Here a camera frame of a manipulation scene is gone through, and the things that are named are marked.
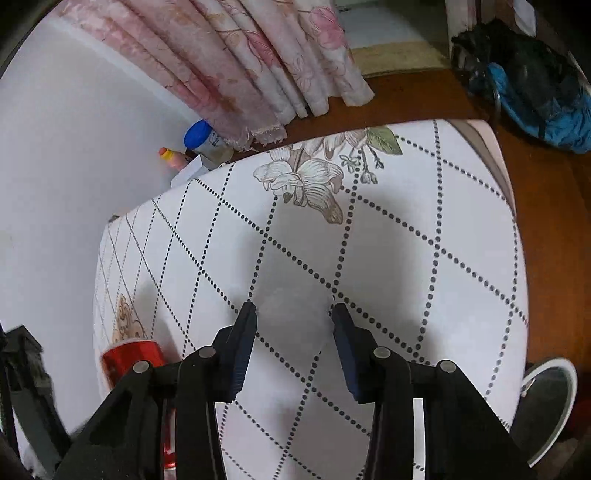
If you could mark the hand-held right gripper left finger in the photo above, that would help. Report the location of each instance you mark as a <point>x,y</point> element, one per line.
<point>242,355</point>

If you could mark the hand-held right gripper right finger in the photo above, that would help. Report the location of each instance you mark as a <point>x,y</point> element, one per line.
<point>346,355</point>

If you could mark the translucent plastic cap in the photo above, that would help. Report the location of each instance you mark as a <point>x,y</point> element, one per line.
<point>293,318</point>

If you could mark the red soda can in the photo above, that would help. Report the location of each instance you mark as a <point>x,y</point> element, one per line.
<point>131,362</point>

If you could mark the printed white tablecloth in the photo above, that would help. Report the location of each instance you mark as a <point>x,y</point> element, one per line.
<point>415,230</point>

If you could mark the white paper box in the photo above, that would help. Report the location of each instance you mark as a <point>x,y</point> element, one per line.
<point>189,173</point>

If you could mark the orange bottle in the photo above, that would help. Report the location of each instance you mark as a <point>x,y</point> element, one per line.
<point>170,155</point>

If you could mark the blue lid canister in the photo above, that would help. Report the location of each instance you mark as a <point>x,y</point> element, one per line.
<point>203,138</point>

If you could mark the pink floral curtain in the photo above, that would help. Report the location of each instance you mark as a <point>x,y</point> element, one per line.
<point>258,55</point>

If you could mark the beige door sill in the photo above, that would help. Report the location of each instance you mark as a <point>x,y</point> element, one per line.
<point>397,57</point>

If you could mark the blue bag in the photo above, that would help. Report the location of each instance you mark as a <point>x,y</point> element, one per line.
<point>554,124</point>

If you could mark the black bag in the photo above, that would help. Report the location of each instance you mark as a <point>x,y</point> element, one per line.
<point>521,55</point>

